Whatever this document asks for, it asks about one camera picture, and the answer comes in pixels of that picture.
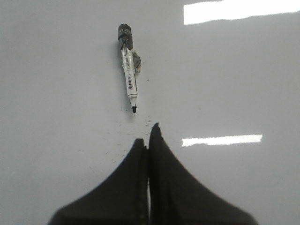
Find white whiteboard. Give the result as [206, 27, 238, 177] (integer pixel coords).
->
[0, 0, 300, 225]

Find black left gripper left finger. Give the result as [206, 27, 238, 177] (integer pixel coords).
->
[49, 139, 149, 225]

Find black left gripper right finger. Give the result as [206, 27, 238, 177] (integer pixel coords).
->
[149, 123, 257, 225]

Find white whiteboard marker black cap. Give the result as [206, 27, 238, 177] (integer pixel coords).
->
[118, 23, 141, 113]

